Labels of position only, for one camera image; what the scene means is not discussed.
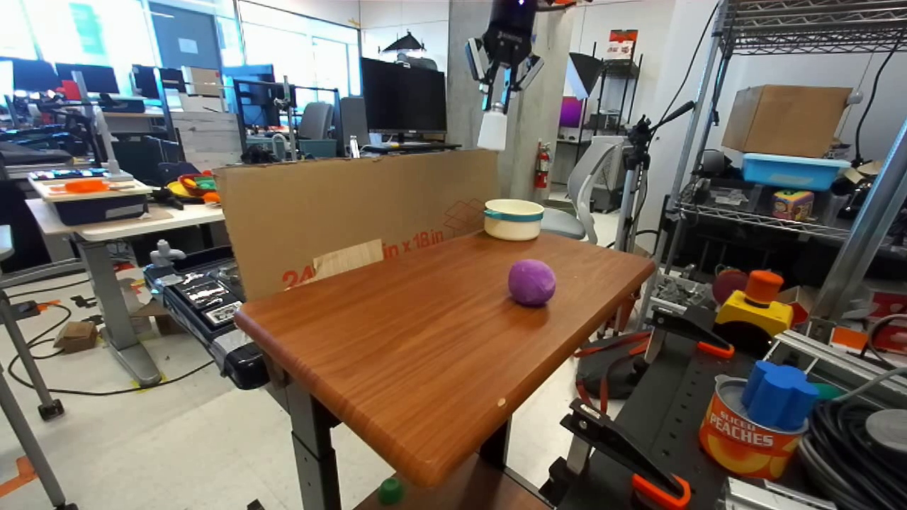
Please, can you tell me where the colourful toy pile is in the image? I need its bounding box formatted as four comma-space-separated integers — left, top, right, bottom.
161, 170, 225, 207

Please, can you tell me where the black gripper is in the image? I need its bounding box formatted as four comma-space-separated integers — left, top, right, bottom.
465, 0, 548, 116

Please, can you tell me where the black perforated base board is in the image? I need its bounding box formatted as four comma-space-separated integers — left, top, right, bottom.
541, 320, 907, 510

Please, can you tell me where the tray with orange disc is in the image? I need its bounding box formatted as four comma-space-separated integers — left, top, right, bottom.
25, 167, 157, 225

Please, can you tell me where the purple ball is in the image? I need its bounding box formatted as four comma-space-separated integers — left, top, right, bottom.
504, 258, 562, 310

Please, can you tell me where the colourful cube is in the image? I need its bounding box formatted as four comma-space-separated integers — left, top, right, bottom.
771, 187, 819, 222

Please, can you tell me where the tripod with black camera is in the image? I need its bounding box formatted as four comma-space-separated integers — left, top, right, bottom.
615, 99, 703, 255

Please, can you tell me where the black machine rail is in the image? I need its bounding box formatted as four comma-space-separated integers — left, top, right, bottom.
151, 251, 273, 391

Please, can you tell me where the grey metal stand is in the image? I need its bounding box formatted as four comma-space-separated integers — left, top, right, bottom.
0, 222, 81, 510

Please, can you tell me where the grey cylinder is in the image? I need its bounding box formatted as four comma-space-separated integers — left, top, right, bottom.
863, 405, 907, 455

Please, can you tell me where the small brown box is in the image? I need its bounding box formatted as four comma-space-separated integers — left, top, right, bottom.
51, 320, 102, 356

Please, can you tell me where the black cable coil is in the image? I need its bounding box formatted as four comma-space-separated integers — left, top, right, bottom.
795, 397, 907, 510

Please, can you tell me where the blue plastic bin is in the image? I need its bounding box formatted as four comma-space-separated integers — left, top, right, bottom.
741, 149, 854, 194

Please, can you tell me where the light grey mesh chair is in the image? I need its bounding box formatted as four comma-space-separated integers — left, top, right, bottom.
545, 132, 636, 245

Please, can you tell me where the small green ball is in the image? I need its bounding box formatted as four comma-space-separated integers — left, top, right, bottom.
374, 473, 411, 507

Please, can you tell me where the black clamp orange grip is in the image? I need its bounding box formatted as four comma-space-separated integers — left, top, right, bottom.
649, 307, 737, 363
558, 400, 694, 510

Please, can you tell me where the long aluminium rail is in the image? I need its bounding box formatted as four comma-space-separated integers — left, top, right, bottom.
717, 473, 806, 510

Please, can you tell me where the white plastic figure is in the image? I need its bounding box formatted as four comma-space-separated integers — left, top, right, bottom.
144, 235, 190, 285

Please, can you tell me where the aluminium post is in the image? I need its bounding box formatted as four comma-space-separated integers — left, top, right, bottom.
809, 119, 907, 324

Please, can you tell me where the white salt cellar silver cap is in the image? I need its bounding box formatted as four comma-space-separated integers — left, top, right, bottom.
473, 103, 514, 156

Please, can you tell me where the red fire extinguisher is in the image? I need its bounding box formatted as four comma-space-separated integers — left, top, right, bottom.
531, 139, 555, 194

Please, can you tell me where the blue plastic cap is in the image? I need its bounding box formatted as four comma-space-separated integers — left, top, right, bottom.
741, 356, 825, 434

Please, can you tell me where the brown cardboard panel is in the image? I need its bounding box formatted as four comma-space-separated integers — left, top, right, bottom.
217, 146, 504, 305

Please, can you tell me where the yellow emergency stop box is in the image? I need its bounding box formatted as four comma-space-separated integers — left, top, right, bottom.
713, 265, 799, 340

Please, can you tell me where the white desk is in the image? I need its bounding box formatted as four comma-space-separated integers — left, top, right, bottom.
22, 191, 229, 388

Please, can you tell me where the metal shelf rack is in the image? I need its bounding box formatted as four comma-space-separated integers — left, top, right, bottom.
660, 0, 907, 285

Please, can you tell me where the short aluminium rail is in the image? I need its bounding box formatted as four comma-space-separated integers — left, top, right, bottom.
768, 324, 907, 384

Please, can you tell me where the large cardboard box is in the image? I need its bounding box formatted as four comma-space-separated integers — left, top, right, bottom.
720, 81, 857, 162

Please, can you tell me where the black computer monitor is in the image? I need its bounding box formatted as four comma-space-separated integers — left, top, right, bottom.
357, 52, 452, 146

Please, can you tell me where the red round object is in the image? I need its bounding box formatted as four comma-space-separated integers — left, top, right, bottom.
708, 262, 752, 305

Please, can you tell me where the orange peaches can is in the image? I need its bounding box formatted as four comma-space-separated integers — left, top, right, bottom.
698, 370, 812, 483

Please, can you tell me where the white pot teal rim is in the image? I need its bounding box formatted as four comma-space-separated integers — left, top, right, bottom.
483, 194, 550, 242

